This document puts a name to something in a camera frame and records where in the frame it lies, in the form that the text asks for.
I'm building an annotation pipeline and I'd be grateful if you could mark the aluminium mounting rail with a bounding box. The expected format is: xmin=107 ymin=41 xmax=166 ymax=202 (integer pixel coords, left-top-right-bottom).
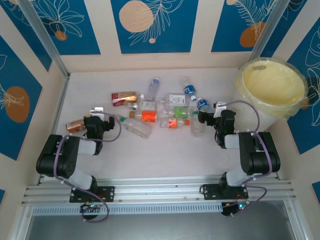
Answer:
xmin=21 ymin=174 xmax=298 ymax=206

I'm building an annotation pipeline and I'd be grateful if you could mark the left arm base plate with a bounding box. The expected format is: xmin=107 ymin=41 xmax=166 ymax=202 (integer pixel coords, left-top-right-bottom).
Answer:
xmin=69 ymin=186 xmax=116 ymax=203

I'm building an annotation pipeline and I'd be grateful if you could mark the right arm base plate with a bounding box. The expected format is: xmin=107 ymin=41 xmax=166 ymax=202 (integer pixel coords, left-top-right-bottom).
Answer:
xmin=199 ymin=183 xmax=250 ymax=201

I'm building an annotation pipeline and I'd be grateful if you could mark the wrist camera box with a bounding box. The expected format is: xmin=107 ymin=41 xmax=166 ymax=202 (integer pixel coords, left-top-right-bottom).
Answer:
xmin=213 ymin=101 xmax=228 ymax=118
xmin=89 ymin=106 xmax=105 ymax=118

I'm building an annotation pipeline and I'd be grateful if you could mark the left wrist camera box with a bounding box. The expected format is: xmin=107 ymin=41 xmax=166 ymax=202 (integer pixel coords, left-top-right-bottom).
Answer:
xmin=89 ymin=106 xmax=105 ymax=118

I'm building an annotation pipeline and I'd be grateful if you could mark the clear bottle blue cap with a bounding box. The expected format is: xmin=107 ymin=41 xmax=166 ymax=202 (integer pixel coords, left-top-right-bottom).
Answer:
xmin=144 ymin=77 xmax=161 ymax=101

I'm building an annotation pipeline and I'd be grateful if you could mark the white green label bottle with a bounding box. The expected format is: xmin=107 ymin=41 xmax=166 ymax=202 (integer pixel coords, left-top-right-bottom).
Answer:
xmin=138 ymin=93 xmax=158 ymax=110

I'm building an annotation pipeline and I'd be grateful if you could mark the long clear bottle green cap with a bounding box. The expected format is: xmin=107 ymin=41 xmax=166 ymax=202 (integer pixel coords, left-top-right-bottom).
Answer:
xmin=119 ymin=116 xmax=153 ymax=139

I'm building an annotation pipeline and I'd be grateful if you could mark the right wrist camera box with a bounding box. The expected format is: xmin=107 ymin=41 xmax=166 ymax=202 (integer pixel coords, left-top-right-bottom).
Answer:
xmin=213 ymin=101 xmax=228 ymax=118

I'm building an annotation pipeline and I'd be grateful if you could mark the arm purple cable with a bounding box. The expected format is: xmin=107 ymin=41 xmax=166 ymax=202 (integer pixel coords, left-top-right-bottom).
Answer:
xmin=219 ymin=99 xmax=273 ymax=218
xmin=53 ymin=111 xmax=123 ymax=223

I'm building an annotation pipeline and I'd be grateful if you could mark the cream plastic bin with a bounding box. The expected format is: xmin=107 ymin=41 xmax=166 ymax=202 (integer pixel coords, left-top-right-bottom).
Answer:
xmin=234 ymin=57 xmax=310 ymax=132

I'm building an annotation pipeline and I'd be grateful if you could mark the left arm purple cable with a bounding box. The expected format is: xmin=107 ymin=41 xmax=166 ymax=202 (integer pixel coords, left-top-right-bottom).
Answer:
xmin=53 ymin=111 xmax=123 ymax=223

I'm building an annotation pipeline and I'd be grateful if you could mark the grey metal sheet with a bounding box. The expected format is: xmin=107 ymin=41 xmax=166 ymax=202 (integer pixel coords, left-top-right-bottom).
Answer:
xmin=24 ymin=215 xmax=296 ymax=240

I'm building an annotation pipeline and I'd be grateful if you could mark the aluminium frame post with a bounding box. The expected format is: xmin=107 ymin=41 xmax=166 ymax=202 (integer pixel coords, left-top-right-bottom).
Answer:
xmin=17 ymin=0 xmax=71 ymax=80
xmin=247 ymin=0 xmax=286 ymax=66

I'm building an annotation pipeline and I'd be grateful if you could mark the small blue label bottle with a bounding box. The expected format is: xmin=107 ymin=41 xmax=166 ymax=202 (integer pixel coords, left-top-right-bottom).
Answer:
xmin=196 ymin=96 xmax=211 ymax=113

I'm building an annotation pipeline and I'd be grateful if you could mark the square bottle white label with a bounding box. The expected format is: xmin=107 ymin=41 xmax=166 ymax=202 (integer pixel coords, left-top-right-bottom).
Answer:
xmin=159 ymin=92 xmax=188 ymax=109

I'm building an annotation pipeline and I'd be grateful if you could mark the red and gold carton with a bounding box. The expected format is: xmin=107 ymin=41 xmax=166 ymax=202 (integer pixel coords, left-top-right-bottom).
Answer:
xmin=111 ymin=91 xmax=138 ymax=103

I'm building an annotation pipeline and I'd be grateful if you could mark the orange label bottle brown cap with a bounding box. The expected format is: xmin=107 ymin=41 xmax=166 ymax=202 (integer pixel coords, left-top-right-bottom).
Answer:
xmin=128 ymin=110 xmax=158 ymax=123

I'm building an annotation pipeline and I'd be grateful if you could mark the aluminium side rail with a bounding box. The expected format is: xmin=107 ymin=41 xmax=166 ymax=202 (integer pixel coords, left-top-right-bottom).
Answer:
xmin=36 ymin=74 xmax=71 ymax=186

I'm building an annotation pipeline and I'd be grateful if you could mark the plain clear bottle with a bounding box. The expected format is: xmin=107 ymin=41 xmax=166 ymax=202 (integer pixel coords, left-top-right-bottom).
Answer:
xmin=189 ymin=106 xmax=204 ymax=138

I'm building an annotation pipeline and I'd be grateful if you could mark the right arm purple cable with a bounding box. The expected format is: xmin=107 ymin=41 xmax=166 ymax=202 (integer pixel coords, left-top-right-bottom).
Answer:
xmin=219 ymin=99 xmax=273 ymax=218

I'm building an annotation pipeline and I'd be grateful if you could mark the white slotted cable duct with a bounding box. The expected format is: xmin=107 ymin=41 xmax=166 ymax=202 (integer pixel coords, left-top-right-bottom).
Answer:
xmin=31 ymin=202 xmax=223 ymax=216

